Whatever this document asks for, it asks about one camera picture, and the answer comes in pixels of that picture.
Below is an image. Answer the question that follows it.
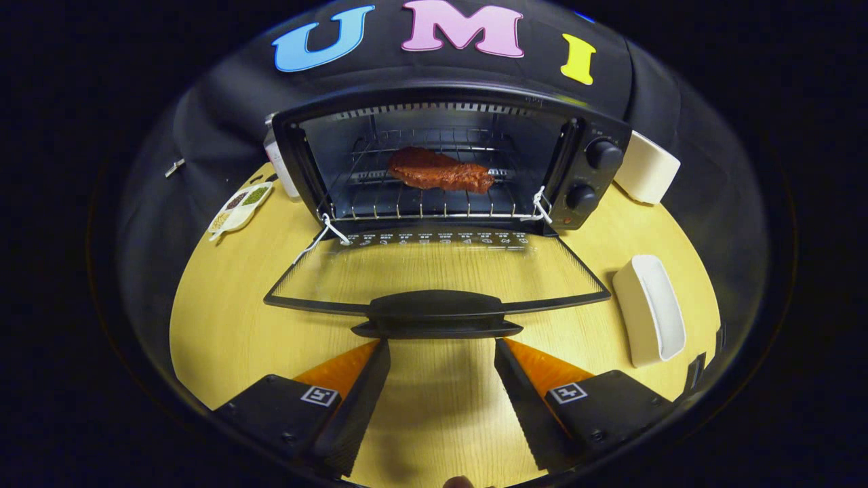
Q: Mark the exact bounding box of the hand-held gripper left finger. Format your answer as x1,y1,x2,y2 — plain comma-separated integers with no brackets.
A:
214,339,392,477

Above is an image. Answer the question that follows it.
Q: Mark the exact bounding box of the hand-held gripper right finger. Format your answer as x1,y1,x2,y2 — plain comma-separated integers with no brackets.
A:
494,338,675,473

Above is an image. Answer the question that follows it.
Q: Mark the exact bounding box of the black toaster oven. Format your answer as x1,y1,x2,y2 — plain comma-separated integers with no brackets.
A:
263,85,633,340

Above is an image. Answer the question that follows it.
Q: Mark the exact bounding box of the reddish brown meat slice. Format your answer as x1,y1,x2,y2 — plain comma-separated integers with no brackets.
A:
387,146,496,195

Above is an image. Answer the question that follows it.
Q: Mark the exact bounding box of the white pop-up toaster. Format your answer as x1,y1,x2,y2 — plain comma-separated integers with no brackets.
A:
614,131,681,205

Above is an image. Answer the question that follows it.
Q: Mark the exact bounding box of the white rectangular dish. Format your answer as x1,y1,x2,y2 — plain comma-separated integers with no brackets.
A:
612,255,687,368

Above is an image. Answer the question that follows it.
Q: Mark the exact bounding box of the white divided spice tray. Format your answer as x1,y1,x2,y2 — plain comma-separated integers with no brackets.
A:
208,181,275,242

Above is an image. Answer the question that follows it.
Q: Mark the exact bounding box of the clear plastic bottle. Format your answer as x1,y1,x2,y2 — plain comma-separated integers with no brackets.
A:
263,114,302,203

